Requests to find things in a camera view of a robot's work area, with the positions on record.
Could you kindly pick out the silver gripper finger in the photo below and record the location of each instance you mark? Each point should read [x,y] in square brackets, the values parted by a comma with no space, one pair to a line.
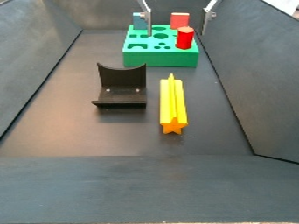
[208,14]
[146,15]

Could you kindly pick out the yellow star prism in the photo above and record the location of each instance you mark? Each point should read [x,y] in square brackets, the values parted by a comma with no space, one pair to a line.
[174,118]

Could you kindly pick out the black curved fixture stand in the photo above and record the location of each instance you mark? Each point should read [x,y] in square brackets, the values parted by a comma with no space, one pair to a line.
[122,86]

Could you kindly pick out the blue rectangular block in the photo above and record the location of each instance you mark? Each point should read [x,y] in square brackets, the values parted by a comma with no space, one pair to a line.
[139,21]

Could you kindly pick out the red rectangular block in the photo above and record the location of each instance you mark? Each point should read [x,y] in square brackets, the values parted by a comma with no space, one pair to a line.
[179,19]

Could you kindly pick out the red hexagonal prism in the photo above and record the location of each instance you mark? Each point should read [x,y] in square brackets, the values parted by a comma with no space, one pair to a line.
[184,37]

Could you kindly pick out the green shape sorter block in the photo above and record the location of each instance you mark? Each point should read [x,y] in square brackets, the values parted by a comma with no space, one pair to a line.
[155,50]

